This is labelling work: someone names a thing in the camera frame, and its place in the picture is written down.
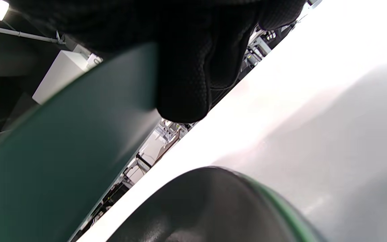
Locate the ceiling lamp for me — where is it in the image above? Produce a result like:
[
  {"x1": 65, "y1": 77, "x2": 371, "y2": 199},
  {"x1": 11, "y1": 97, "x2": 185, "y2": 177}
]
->
[{"x1": 0, "y1": 0, "x2": 10, "y2": 21}]

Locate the person's right hand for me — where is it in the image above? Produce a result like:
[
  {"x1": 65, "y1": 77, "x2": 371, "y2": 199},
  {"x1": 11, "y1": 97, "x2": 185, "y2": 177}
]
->
[{"x1": 9, "y1": 0, "x2": 306, "y2": 123}]

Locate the white office desk row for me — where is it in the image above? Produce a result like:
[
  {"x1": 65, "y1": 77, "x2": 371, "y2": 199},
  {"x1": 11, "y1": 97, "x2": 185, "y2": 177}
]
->
[{"x1": 121, "y1": 119, "x2": 197, "y2": 189}]

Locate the teal plate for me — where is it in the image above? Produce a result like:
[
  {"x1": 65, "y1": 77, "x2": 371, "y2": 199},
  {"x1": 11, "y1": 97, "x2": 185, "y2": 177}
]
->
[{"x1": 0, "y1": 42, "x2": 163, "y2": 242}]

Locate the green plate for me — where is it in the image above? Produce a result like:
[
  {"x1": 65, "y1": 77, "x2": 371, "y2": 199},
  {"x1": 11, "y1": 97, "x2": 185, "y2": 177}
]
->
[{"x1": 229, "y1": 170, "x2": 327, "y2": 242}]

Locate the white square pillar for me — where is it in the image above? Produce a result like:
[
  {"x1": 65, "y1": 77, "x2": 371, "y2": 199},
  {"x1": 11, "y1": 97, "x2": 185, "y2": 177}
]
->
[{"x1": 32, "y1": 50, "x2": 103, "y2": 105}]

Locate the grey ceiling pipe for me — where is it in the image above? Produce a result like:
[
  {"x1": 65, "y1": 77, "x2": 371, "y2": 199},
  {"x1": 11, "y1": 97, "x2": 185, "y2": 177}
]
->
[{"x1": 0, "y1": 23, "x2": 67, "y2": 45}]

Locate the grey plate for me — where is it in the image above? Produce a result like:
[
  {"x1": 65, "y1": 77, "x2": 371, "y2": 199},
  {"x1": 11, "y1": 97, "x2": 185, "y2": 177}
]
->
[{"x1": 106, "y1": 166, "x2": 306, "y2": 242}]

